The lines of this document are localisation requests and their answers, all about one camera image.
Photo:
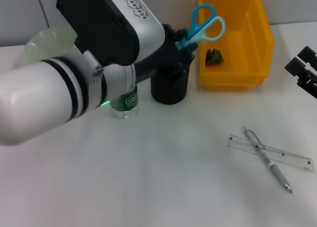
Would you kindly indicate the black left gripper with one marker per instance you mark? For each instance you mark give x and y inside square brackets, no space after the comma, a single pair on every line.
[161,59]

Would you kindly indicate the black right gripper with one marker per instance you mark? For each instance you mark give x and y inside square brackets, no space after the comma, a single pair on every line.
[309,86]

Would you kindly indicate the blue scissors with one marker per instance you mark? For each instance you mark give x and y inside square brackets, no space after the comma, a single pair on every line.
[198,29]

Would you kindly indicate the green plastic wrapper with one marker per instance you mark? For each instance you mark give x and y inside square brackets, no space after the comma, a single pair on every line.
[214,56]

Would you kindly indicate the clear green-label water bottle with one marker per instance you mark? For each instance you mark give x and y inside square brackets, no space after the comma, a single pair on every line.
[123,105]

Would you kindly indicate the clear plastic ruler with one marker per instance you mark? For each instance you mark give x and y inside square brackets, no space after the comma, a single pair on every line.
[292,160]

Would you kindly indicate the black mesh pen holder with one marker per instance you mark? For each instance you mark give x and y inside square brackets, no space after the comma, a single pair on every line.
[168,88]

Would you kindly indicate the silver white pen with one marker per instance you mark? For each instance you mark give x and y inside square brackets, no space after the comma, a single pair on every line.
[267,157]

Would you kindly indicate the translucent green fruit plate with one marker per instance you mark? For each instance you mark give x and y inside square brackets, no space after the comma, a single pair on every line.
[49,44]

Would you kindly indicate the yellow plastic bin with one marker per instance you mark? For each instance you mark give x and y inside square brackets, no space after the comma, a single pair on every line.
[235,51]

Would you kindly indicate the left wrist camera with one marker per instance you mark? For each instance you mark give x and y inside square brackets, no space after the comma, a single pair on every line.
[104,26]

